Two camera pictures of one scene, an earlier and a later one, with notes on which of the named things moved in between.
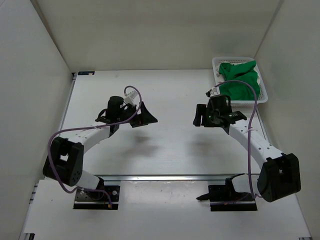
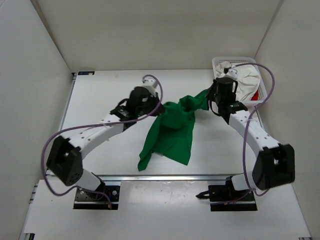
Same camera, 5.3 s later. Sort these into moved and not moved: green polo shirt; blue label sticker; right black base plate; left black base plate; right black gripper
Moved: right black gripper; green polo shirt
Not moved: blue label sticker; right black base plate; left black base plate
